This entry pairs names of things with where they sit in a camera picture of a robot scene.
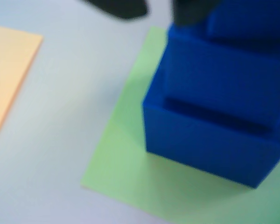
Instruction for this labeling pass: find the green paper square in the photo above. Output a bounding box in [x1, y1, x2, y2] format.
[80, 25, 280, 224]

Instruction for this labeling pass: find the tiny blue cube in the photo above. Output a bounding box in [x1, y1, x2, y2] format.
[205, 0, 280, 46]

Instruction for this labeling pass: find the orange paper square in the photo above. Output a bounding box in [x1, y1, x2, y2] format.
[0, 25, 44, 147]

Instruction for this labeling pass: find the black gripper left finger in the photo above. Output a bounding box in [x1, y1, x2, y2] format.
[80, 0, 148, 20]

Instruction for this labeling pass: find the small blue cube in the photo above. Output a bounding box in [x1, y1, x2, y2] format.
[163, 23, 280, 138]

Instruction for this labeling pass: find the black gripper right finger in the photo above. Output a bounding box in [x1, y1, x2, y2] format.
[171, 0, 219, 27]

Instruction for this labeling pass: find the large blue cube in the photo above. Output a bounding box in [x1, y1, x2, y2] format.
[141, 63, 280, 189]

